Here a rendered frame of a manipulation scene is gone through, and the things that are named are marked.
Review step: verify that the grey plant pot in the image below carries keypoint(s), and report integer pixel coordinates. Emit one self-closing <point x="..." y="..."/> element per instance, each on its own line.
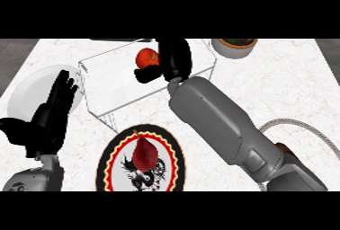
<point x="234" y="47"/>

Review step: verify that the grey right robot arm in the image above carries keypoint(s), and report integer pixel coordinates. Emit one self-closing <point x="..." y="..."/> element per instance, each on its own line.
<point x="234" y="134"/>

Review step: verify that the brown object in basket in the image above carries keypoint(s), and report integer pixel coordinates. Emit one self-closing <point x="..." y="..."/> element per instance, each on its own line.
<point x="283" y="148"/>

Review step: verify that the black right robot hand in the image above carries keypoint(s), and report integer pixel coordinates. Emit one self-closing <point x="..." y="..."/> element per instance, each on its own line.
<point x="175" y="60"/>

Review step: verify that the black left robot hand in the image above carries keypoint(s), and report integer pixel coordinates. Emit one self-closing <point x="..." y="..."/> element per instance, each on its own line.
<point x="50" y="119"/>

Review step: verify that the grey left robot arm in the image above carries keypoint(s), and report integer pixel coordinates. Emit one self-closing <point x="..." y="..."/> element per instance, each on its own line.
<point x="38" y="175"/>

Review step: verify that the red tomato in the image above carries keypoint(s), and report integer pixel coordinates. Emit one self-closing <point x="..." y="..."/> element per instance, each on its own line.
<point x="147" y="58"/>

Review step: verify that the round patterned placemat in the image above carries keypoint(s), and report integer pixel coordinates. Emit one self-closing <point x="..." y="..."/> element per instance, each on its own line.
<point x="141" y="158"/>

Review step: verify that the dark red pear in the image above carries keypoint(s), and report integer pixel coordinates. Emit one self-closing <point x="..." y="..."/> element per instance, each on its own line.
<point x="146" y="154"/>

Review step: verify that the white plate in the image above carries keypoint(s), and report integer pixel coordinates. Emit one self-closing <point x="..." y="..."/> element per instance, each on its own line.
<point x="32" y="92"/>

